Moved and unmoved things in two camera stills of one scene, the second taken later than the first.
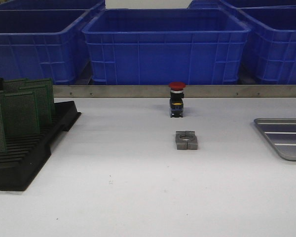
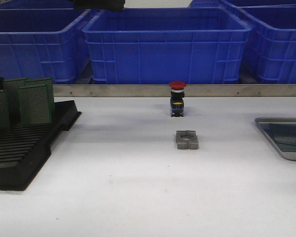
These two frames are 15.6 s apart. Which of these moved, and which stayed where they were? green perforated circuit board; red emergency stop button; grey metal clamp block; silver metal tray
Moved: green perforated circuit board
Stayed: grey metal clamp block; silver metal tray; red emergency stop button
